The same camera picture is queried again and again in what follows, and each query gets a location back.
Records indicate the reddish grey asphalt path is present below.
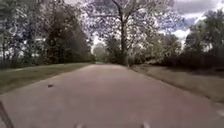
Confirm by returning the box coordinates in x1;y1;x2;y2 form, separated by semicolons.
0;63;224;128

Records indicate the robot's own right part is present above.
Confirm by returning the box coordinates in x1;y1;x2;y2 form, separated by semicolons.
141;122;152;128

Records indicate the grass verge with bare patches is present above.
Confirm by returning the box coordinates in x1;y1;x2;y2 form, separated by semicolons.
0;62;93;95

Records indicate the row of trees and bushes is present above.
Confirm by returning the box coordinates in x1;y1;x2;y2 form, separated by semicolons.
159;9;224;72

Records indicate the dry grass verge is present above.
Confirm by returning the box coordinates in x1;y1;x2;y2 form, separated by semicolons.
129;63;224;104

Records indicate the wood of dark trees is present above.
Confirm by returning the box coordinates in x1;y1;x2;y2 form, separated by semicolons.
0;0;98;70

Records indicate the large spreading tree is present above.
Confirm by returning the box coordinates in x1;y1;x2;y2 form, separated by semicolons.
81;0;183;67

